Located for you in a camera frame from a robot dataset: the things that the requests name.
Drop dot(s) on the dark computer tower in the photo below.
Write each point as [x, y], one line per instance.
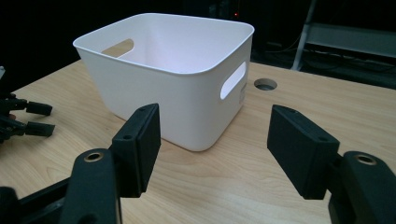
[230, 11]

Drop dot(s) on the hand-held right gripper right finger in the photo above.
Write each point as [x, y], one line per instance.
[299, 152]

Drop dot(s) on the white plastic storage bin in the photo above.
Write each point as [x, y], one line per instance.
[174, 105]

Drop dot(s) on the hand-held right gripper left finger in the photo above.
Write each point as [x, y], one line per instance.
[140, 149]

